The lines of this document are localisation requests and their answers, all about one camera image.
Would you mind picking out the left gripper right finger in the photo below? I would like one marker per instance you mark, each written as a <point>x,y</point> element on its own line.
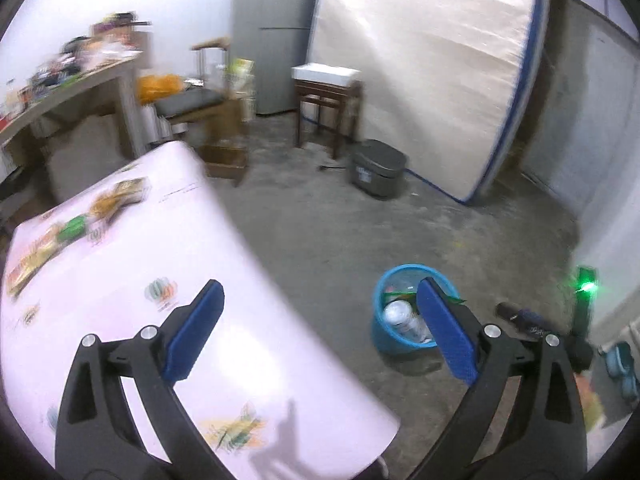
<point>544,437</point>

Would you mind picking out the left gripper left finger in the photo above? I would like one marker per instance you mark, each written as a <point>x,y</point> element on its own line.
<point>96,437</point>

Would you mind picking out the white can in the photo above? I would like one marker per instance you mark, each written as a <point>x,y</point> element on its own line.
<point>400,316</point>

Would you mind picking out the green snack bag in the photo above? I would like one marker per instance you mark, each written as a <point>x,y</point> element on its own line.
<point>387,296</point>

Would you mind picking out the blue trash basket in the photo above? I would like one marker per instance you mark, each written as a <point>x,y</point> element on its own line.
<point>404,277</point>

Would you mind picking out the yellow striped snack packet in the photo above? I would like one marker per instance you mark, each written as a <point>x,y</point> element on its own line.
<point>37,255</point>

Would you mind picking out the green snack packet on table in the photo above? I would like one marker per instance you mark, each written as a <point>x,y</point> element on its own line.
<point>73,229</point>

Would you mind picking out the grey wooden side table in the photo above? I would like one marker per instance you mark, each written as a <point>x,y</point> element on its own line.
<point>76,135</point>

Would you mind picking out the open wooden drawer box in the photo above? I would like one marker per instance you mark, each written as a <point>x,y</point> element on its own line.
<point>224,162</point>

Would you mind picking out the grey rice cooker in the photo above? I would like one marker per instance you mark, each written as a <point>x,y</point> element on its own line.
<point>377,168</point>

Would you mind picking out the wooden chair black seat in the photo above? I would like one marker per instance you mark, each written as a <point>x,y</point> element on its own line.
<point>219,110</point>

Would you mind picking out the orange plastic bag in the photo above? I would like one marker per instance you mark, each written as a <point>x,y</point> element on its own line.
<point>151,88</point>

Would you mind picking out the dark wooden stool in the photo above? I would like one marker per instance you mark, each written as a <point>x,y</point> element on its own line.
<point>346,102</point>

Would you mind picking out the white mattress with blue edge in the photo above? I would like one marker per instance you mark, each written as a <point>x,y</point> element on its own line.
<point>445,81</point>

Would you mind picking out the white foam box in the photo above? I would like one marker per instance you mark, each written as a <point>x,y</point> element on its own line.
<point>325,74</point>

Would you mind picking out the grey refrigerator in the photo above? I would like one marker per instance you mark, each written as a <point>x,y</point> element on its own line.
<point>274,34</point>

